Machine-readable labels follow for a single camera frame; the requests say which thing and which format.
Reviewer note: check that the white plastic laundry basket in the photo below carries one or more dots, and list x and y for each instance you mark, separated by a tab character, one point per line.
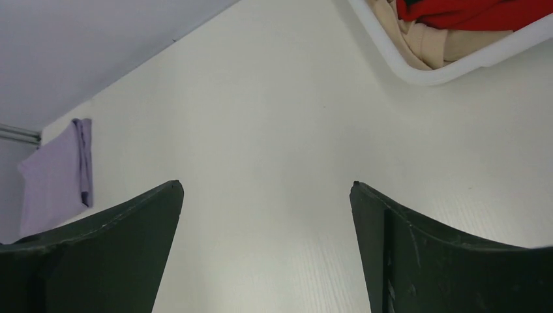
501	50

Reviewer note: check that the left aluminium frame post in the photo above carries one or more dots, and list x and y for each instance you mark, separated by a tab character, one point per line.
20	135

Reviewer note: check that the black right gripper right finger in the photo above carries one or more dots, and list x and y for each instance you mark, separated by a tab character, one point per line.
413	263

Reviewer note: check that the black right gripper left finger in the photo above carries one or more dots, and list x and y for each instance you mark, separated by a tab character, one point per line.
111	261

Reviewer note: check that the red t shirt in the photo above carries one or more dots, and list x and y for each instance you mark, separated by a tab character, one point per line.
474	15

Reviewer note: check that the beige t shirt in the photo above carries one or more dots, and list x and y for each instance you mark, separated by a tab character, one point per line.
426	48

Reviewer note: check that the folded lilac t shirt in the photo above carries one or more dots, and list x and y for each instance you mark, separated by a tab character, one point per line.
58	179

